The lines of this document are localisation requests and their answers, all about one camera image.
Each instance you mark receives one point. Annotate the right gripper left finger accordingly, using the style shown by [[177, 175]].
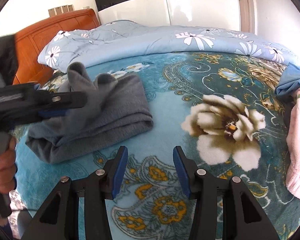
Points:
[[57, 218]]

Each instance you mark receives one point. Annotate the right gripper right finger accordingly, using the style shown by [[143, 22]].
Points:
[[243, 216]]

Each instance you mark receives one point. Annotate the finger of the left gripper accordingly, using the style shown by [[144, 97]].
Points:
[[51, 113], [67, 100]]

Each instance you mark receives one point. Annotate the grey sweatshirt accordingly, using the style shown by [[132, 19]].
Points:
[[95, 114]]

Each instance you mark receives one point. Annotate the left hand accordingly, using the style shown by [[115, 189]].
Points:
[[8, 169]]

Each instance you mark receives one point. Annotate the orange wooden headboard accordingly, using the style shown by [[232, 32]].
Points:
[[30, 41]]

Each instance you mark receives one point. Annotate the light blue daisy duvet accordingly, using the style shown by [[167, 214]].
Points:
[[122, 39]]

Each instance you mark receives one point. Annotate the blue floral bed blanket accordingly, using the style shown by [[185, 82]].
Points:
[[220, 108]]

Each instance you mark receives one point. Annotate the blue sweatpants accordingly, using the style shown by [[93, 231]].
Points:
[[289, 81]]

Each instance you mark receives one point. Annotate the white black sliding wardrobe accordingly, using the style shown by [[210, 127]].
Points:
[[205, 13]]

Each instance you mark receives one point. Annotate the wooden door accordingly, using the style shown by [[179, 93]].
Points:
[[247, 15]]

